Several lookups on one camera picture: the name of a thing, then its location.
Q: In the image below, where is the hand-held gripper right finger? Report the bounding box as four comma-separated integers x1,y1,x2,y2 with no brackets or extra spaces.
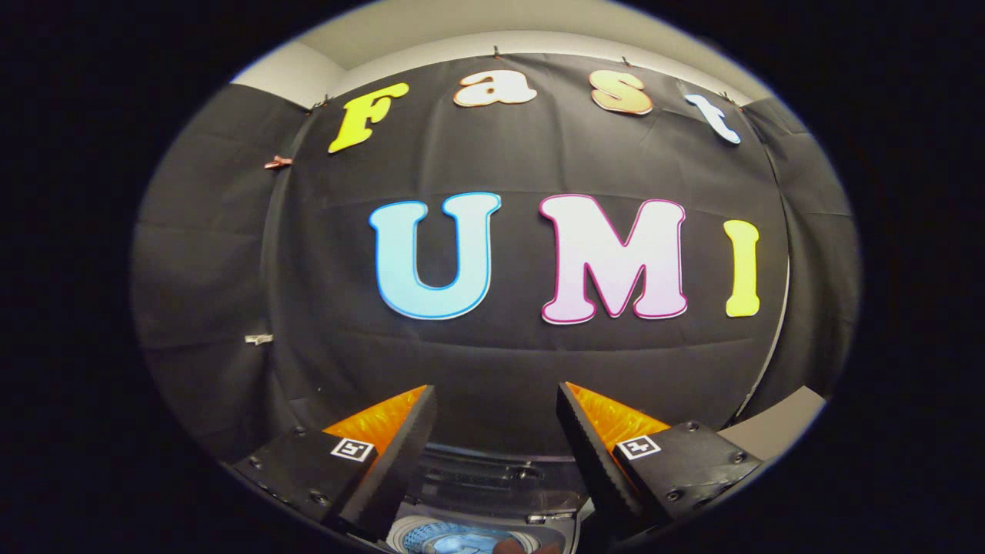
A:
556,382,764,539

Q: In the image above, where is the dark grey washing machine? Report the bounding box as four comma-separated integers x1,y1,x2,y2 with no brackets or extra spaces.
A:
385,442,595,554

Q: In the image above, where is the light blue shirt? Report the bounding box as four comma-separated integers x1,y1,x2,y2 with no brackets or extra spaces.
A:
404,522,532,554

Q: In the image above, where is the white frame pole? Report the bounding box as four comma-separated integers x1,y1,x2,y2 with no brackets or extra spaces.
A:
735,256,791,422

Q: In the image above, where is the black backdrop cloth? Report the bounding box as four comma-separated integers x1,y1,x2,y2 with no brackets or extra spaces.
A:
131,52,861,464

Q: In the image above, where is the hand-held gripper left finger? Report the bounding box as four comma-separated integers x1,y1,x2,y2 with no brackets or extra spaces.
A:
231,385,438,542

